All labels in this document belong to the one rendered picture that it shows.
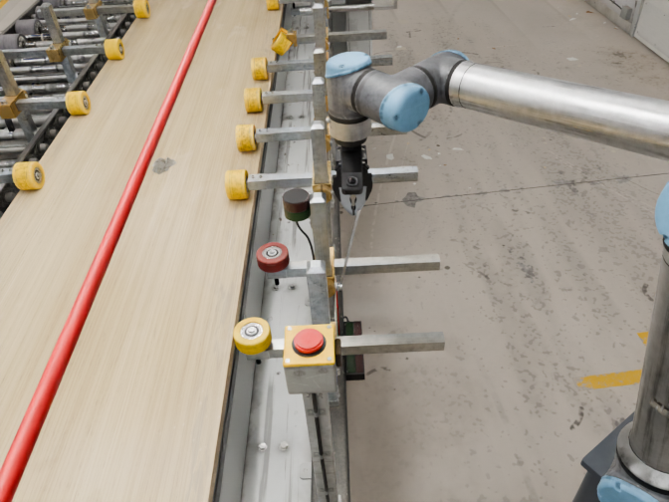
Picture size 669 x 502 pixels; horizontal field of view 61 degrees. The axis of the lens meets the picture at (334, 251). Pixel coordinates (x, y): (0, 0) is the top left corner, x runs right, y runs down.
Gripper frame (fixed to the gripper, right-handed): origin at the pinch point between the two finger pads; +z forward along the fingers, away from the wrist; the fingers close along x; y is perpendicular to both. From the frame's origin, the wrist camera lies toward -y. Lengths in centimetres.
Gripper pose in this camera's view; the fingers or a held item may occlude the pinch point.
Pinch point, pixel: (353, 212)
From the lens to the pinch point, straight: 135.5
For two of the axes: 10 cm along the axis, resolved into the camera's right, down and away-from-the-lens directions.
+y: -0.2, -6.6, 7.5
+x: -10.0, 0.5, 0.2
